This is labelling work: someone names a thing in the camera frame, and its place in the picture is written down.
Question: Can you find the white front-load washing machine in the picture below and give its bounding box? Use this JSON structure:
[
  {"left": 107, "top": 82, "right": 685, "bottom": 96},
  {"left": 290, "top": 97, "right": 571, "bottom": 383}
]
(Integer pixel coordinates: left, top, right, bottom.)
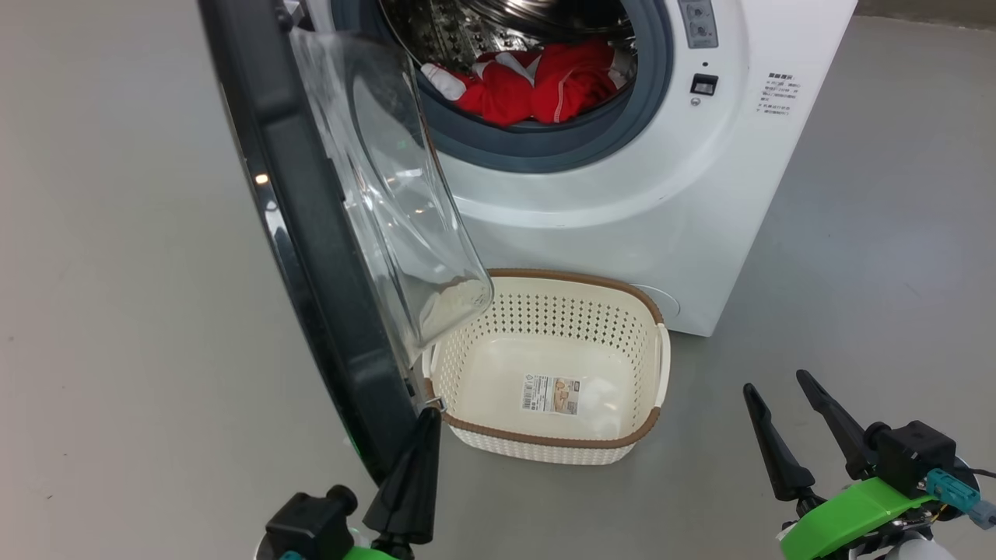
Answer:
[{"left": 331, "top": 0, "right": 675, "bottom": 173}]

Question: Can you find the white washing machine body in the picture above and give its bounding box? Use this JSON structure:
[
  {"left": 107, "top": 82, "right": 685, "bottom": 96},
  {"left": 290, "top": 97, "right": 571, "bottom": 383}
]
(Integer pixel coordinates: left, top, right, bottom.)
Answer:
[{"left": 300, "top": 0, "right": 858, "bottom": 338}]

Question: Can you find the red and white garment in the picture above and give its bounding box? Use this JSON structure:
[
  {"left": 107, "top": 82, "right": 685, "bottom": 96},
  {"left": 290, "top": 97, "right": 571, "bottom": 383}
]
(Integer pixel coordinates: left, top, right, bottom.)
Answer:
[{"left": 421, "top": 40, "right": 633, "bottom": 127}]

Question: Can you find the round drain filter cover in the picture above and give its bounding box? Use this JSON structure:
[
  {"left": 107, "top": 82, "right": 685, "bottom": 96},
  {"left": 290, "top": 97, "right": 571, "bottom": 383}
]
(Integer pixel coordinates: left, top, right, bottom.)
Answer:
[{"left": 634, "top": 284, "right": 682, "bottom": 320}]

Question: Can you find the teal cable connector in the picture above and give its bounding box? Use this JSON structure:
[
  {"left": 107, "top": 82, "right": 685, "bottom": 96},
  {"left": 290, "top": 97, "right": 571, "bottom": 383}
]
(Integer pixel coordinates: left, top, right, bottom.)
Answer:
[{"left": 924, "top": 468, "right": 996, "bottom": 530}]

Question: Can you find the stainless steel washing machine drum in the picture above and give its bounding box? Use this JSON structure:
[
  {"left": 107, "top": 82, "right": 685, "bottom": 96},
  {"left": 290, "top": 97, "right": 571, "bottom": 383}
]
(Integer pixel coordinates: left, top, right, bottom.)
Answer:
[{"left": 379, "top": 0, "right": 639, "bottom": 75}]

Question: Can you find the printed product label sticker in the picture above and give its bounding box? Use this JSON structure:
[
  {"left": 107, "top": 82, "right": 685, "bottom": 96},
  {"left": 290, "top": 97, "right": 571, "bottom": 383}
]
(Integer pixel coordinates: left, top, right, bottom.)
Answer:
[{"left": 520, "top": 373, "right": 581, "bottom": 416}]

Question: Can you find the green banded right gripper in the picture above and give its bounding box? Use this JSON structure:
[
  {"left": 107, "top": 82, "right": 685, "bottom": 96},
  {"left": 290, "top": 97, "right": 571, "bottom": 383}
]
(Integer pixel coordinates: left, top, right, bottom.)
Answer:
[{"left": 743, "top": 369, "right": 939, "bottom": 560}]

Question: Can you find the cream laundry basket brown rim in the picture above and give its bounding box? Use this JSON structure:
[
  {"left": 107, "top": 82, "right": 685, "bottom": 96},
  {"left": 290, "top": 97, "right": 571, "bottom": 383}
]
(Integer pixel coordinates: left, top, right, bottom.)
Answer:
[{"left": 421, "top": 268, "right": 671, "bottom": 466}]

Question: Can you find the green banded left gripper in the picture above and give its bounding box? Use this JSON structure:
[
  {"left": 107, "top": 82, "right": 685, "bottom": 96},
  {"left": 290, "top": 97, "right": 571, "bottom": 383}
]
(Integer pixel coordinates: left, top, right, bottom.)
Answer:
[{"left": 342, "top": 406, "right": 443, "bottom": 560}]

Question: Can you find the black round glass washer door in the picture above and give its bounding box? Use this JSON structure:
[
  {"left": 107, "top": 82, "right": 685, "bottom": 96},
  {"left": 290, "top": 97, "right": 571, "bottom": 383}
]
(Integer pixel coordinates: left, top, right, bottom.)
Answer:
[{"left": 196, "top": 0, "right": 496, "bottom": 485}]

